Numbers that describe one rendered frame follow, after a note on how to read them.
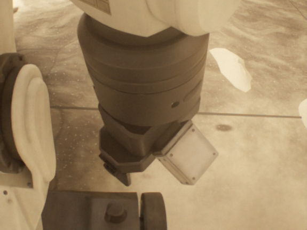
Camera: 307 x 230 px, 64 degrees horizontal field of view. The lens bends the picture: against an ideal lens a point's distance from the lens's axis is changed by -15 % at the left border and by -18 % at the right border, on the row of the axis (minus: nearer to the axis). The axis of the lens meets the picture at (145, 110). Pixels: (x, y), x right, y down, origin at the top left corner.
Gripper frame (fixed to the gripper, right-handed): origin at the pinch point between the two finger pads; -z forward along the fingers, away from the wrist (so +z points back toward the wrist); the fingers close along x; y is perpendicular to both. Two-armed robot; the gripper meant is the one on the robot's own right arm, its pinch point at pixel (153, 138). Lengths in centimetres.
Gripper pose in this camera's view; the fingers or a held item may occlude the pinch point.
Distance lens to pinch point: 33.0
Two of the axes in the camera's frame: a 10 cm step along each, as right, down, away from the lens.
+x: 6.6, -6.6, 3.5
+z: -0.6, -5.2, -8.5
